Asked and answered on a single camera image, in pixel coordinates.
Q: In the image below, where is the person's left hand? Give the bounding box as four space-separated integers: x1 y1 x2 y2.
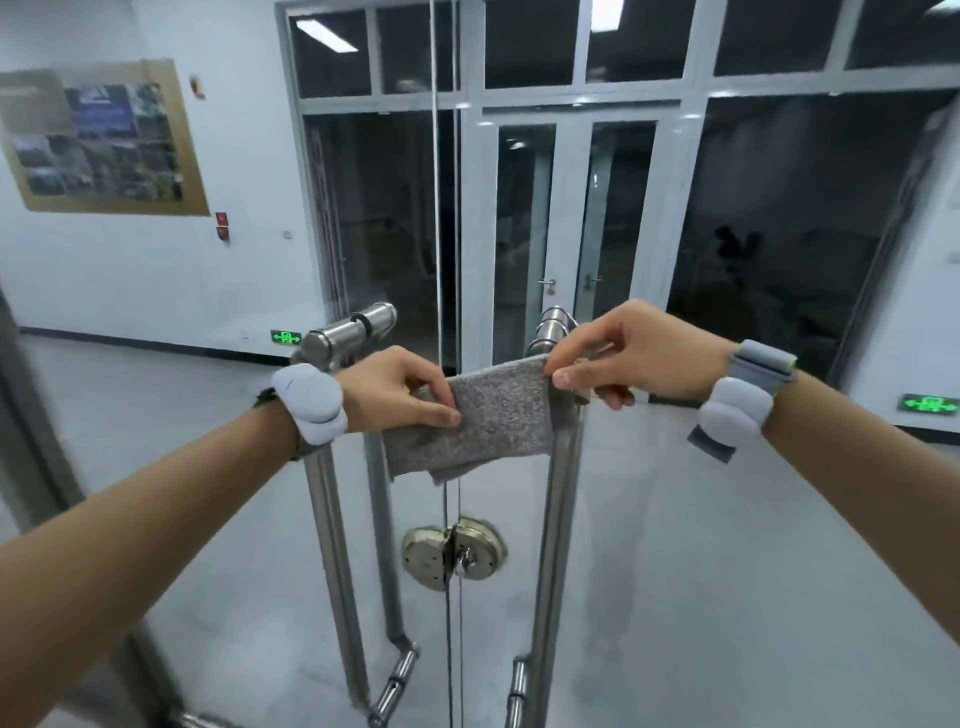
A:
337 346 463 436

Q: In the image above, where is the person's right hand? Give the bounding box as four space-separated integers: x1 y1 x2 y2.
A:
543 299 741 411

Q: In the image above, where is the grey cleaning cloth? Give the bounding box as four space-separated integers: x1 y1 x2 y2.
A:
381 354 585 486

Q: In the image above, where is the person's left forearm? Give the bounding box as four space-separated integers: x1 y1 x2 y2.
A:
0 397 305 728

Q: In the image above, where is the person's right forearm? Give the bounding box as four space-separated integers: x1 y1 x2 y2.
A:
763 370 960 648

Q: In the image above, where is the brass lock half with keyhole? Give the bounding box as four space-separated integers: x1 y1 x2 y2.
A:
448 516 510 581

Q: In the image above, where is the plain brass lock half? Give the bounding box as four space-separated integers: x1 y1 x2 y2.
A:
400 525 456 594

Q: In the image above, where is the white framed glass partition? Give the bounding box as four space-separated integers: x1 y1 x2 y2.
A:
273 0 960 399

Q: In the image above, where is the glass door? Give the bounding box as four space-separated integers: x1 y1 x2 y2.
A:
446 0 960 728
0 0 451 728

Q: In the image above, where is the framed photo board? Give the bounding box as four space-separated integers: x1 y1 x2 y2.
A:
0 58 212 219

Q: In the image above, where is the long steel door handle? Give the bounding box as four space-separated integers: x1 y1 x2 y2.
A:
298 302 421 726
504 305 595 728

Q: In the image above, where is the white wrist tracker grey strap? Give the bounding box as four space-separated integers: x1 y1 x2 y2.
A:
686 339 801 466

